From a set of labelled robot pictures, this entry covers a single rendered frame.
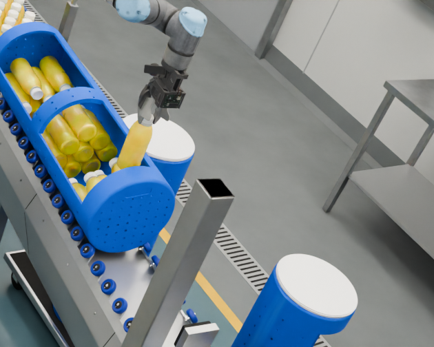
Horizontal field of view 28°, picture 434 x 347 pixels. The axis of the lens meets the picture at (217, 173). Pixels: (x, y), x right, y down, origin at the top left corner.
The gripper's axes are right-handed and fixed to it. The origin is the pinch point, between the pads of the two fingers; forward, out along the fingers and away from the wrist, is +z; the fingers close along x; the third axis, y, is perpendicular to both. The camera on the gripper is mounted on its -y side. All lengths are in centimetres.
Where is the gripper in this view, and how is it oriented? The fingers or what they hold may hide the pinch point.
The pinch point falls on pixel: (147, 118)
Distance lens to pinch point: 244.7
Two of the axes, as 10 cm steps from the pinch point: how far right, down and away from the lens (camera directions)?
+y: 4.8, 6.4, -6.1
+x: 7.9, -0.2, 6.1
